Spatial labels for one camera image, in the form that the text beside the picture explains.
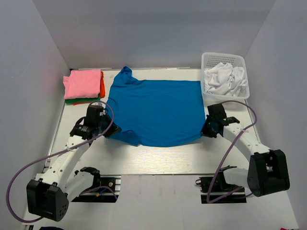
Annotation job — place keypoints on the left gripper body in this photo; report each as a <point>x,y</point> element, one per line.
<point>105,124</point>

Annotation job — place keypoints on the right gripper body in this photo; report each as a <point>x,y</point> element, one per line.
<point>207,129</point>

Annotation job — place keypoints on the white t-shirt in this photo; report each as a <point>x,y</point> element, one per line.
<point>224,79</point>

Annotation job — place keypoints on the blue t-shirt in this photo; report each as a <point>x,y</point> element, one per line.
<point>156,113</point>

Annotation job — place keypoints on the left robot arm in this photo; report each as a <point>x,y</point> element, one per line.
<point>49,195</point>

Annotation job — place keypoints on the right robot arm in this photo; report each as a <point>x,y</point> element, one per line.
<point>267,172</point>

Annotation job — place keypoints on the green folded t-shirt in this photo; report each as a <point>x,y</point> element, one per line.
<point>81,100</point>

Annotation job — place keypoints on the orange folded t-shirt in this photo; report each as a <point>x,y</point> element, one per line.
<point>102,86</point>

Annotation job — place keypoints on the white plastic basket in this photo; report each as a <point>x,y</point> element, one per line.
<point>210,60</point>

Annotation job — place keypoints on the pink folded t-shirt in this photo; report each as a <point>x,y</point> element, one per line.
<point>82,84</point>

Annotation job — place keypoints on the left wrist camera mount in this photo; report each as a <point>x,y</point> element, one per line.
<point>97,104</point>

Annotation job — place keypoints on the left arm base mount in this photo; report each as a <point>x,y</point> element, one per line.
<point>106,191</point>

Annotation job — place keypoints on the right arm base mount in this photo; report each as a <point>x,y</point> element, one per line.
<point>220,188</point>

